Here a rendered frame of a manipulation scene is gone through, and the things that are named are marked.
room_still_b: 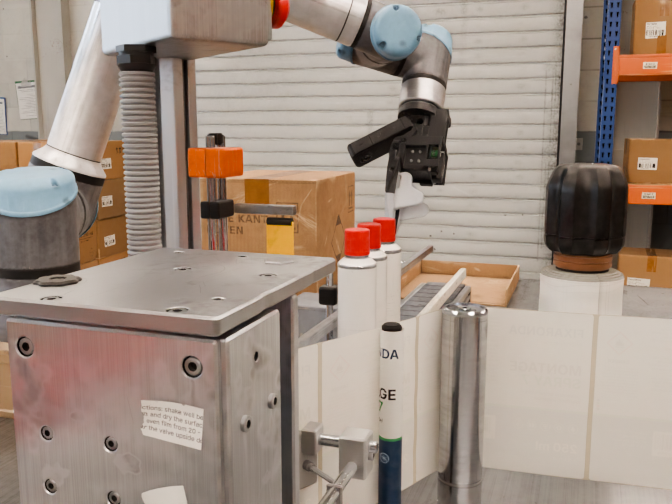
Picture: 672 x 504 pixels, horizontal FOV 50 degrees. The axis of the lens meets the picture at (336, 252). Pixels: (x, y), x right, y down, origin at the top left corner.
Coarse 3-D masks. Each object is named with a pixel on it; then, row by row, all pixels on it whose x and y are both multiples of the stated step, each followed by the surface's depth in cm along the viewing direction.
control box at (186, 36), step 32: (128, 0) 64; (160, 0) 59; (192, 0) 59; (224, 0) 60; (256, 0) 62; (128, 32) 65; (160, 32) 59; (192, 32) 59; (224, 32) 61; (256, 32) 62
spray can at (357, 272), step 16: (352, 240) 93; (368, 240) 93; (352, 256) 93; (368, 256) 94; (352, 272) 92; (368, 272) 93; (352, 288) 93; (368, 288) 93; (352, 304) 93; (368, 304) 93; (352, 320) 93; (368, 320) 94
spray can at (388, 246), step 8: (384, 224) 104; (392, 224) 104; (384, 232) 104; (392, 232) 104; (384, 240) 104; (392, 240) 105; (384, 248) 104; (392, 248) 104; (400, 248) 105; (392, 256) 104; (400, 256) 105; (392, 264) 104; (400, 264) 106; (392, 272) 104; (400, 272) 106; (392, 280) 105; (400, 280) 106; (392, 288) 105; (400, 288) 106; (392, 296) 105; (400, 296) 107; (392, 304) 105; (392, 312) 105; (392, 320) 106
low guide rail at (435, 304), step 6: (462, 270) 154; (456, 276) 148; (462, 276) 152; (450, 282) 142; (456, 282) 145; (444, 288) 137; (450, 288) 139; (438, 294) 132; (444, 294) 133; (450, 294) 139; (432, 300) 127; (438, 300) 128; (444, 300) 134; (426, 306) 123; (432, 306) 123; (438, 306) 128; (420, 312) 119; (426, 312) 119
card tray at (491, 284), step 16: (416, 272) 188; (432, 272) 192; (448, 272) 191; (480, 272) 188; (496, 272) 186; (512, 272) 185; (480, 288) 174; (496, 288) 174; (512, 288) 169; (480, 304) 159; (496, 304) 158
